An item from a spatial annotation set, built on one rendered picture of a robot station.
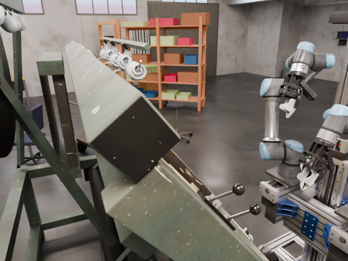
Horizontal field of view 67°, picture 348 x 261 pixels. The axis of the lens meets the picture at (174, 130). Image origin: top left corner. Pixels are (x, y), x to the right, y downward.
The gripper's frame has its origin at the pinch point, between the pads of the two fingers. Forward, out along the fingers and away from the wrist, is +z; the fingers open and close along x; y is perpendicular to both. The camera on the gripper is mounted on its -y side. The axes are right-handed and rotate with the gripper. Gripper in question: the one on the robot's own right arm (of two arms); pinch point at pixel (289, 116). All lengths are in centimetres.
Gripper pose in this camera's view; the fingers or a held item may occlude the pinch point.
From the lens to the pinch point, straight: 137.3
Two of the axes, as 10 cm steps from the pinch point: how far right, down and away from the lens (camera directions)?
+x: 1.0, 0.3, -9.9
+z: -2.9, 9.6, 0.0
